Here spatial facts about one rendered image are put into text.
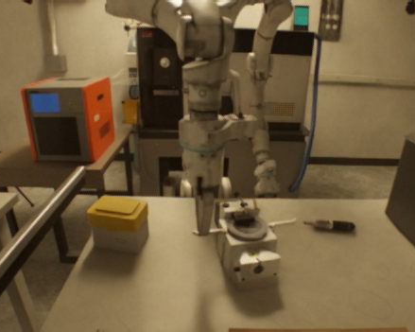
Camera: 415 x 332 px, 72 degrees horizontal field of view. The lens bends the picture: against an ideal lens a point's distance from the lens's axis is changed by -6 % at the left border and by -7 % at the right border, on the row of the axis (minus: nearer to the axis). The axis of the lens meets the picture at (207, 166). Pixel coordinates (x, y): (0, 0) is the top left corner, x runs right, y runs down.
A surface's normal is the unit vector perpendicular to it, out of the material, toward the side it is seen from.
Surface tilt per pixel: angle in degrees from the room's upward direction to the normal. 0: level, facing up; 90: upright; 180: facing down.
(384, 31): 90
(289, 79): 90
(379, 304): 0
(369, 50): 90
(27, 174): 90
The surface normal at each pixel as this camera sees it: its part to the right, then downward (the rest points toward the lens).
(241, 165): 0.00, 0.39
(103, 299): 0.02, -0.92
